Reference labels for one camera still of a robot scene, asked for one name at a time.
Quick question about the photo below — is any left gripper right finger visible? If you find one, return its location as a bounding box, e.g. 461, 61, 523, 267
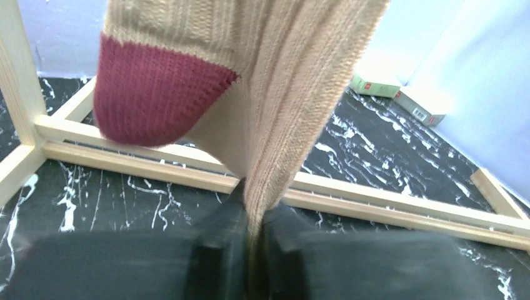
263, 205, 494, 300

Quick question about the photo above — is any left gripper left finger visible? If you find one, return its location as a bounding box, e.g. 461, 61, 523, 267
1, 182, 248, 299

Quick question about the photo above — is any maroon beige sock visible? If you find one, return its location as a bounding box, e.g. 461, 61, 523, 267
92, 0, 390, 237

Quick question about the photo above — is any small white box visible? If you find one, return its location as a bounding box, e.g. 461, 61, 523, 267
349, 72, 402, 98

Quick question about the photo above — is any white power strip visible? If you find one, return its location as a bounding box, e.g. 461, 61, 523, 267
393, 86, 448, 128

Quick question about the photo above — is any wooden hanging rack frame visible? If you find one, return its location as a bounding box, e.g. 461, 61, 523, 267
0, 0, 530, 252

